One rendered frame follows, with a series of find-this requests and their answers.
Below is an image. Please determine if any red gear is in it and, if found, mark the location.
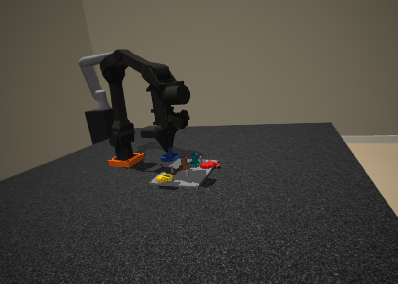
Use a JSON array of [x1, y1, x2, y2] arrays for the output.
[[200, 161, 215, 169]]

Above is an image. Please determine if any yellow gear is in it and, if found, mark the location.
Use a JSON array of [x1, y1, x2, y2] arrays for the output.
[[156, 173, 173, 183]]

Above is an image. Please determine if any dark brown gear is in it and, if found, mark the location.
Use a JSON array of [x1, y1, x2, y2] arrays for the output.
[[179, 156, 191, 170]]

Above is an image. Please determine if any dark blue gear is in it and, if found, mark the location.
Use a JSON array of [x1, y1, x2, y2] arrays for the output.
[[160, 147, 180, 162]]

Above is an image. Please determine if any teal gear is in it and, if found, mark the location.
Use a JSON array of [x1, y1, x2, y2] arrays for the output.
[[188, 153, 203, 167]]

